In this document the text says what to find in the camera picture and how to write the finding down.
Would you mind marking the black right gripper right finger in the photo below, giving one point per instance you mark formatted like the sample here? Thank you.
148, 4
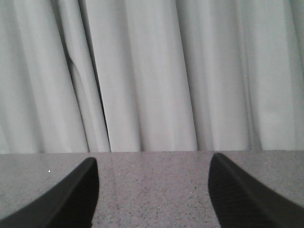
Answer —
241, 201

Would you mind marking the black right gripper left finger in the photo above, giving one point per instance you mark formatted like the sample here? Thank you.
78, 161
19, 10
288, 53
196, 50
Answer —
69, 204

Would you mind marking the pale green curtain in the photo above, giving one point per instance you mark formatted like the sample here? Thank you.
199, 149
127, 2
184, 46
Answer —
151, 75

